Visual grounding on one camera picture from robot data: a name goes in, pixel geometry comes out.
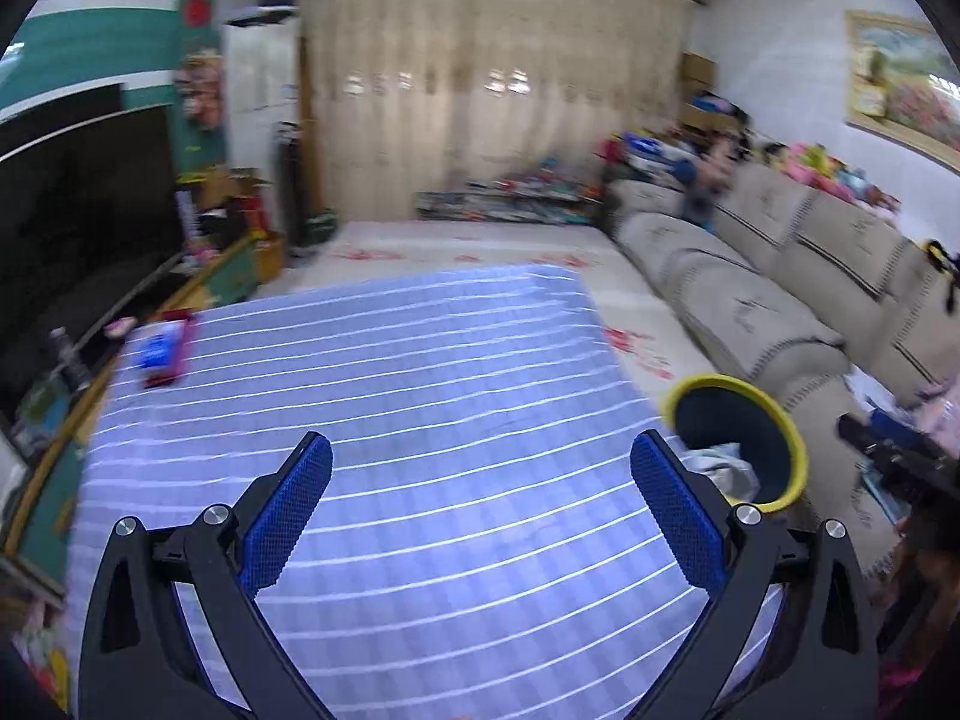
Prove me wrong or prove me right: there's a beige fabric sofa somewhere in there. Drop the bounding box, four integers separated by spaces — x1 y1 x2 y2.
604 163 958 400

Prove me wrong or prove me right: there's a black tower fan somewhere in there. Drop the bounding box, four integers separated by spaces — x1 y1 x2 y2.
274 121 308 247

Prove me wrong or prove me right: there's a blue tissue pack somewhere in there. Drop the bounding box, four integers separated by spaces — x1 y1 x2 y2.
137 320 185 371

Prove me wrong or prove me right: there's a blue white milk pouch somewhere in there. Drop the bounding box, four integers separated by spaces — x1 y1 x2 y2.
683 442 760 502

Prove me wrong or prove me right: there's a beige patterned curtain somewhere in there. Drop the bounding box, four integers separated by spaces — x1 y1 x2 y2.
298 0 695 221

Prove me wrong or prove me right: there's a blue checkered tablecloth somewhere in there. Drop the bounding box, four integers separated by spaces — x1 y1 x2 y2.
65 265 706 718

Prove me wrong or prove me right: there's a white standing air conditioner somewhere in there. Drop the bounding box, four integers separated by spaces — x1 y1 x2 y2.
221 8 301 185

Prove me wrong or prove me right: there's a person's right hand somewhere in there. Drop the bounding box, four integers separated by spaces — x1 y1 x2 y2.
885 533 958 668

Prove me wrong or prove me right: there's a red tray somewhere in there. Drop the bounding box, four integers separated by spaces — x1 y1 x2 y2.
137 309 197 388

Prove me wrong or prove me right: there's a hanging flower decoration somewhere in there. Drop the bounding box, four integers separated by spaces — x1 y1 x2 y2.
174 49 223 132

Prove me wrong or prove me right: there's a toy clutter shelf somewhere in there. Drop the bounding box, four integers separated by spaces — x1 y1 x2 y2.
415 161 602 226

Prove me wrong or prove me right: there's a wooden green tv cabinet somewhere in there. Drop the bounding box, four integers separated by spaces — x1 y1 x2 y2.
2 232 286 598

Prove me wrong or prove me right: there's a large black television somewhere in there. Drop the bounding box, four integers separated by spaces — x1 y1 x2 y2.
2 104 184 421

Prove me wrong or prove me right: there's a yellow rimmed trash bin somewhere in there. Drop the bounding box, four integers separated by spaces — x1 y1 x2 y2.
662 374 809 514

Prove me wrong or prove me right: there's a framed wall painting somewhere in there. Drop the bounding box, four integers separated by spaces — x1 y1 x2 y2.
844 10 958 172

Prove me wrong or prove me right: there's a clear water bottle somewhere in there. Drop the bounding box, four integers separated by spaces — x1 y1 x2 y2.
49 327 91 392

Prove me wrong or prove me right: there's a cardboard boxes stack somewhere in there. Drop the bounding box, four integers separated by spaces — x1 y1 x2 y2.
679 54 743 132

